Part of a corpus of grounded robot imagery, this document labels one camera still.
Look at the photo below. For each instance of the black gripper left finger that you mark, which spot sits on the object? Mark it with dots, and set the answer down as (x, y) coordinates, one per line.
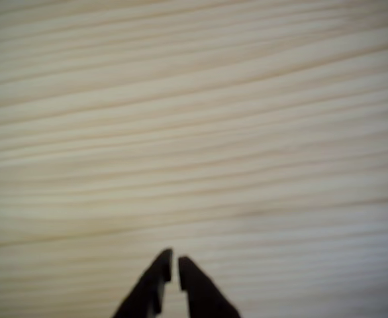
(147, 291)

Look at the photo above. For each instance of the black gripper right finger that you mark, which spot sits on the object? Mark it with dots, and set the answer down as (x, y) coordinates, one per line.
(204, 295)

